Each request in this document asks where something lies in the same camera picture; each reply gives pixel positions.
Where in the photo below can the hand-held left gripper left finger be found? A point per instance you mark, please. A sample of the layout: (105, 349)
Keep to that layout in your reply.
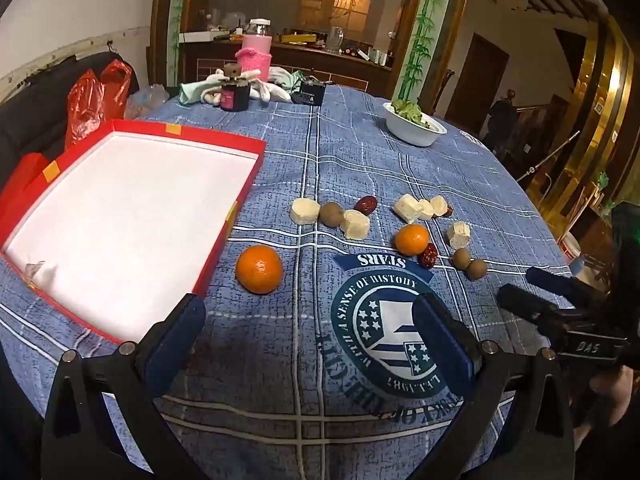
(172, 345)

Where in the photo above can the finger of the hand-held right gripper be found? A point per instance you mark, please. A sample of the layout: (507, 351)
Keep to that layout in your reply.
(535, 307)
(560, 282)

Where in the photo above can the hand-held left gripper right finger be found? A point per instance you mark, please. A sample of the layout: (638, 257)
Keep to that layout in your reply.
(440, 345)

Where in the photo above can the red date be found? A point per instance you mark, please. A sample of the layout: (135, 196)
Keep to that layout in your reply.
(366, 205)
(449, 210)
(428, 255)

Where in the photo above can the small mandarin orange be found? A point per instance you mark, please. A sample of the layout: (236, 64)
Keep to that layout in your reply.
(412, 239)

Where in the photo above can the large mandarin orange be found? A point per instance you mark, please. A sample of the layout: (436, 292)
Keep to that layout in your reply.
(258, 269)

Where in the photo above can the red box with white inside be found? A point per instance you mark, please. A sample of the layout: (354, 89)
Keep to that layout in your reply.
(125, 220)

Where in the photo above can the white cake piece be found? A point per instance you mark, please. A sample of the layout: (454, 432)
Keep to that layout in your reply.
(305, 210)

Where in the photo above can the person's right hand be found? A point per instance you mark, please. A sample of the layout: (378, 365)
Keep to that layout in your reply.
(622, 390)

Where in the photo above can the blue bucket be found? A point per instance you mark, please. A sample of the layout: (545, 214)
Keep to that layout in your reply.
(581, 265)

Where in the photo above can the white bucket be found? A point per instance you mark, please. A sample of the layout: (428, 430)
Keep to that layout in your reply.
(570, 249)

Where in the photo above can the metal pole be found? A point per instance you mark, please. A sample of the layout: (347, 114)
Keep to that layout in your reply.
(550, 152)

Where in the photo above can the clear plastic scrap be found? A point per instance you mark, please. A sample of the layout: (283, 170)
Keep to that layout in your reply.
(35, 271)

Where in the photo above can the blue plaid tablecloth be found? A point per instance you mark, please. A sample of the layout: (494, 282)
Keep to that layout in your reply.
(350, 160)

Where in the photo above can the white bowl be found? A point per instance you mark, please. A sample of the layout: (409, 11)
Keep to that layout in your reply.
(415, 132)

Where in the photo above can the brown wooden door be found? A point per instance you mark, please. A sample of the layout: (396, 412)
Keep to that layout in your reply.
(477, 80)

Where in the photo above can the wooden chair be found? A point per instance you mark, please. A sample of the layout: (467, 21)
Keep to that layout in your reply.
(445, 90)

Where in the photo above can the red cardboard lid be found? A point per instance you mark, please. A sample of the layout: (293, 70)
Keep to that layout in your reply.
(27, 172)

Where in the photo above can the green leafy vegetable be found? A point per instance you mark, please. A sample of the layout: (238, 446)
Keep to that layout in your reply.
(407, 110)

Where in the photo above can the clear plastic bag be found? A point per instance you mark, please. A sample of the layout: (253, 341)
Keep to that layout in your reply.
(147, 102)

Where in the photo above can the light green cloth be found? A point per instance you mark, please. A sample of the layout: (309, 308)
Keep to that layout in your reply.
(192, 94)

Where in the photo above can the dark jar with cork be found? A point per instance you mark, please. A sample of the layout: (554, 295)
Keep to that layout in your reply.
(234, 96)

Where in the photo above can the red plastic bag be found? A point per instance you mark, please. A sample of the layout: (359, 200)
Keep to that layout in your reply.
(92, 100)

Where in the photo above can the white gloves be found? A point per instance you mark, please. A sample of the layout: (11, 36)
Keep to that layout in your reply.
(267, 91)

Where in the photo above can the black sofa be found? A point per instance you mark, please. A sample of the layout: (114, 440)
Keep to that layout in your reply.
(45, 105)

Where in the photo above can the small black box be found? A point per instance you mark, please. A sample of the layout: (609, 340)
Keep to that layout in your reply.
(312, 94)

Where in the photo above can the bamboo painted pillar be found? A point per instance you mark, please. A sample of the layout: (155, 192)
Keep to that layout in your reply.
(430, 30)

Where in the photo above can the wooden counter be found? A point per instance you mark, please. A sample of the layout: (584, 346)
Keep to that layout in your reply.
(340, 67)

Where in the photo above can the pink bottle with knitted sleeve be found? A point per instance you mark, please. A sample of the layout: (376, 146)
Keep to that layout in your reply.
(256, 55)

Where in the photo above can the glass pitcher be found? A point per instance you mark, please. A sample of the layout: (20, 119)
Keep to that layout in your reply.
(335, 39)

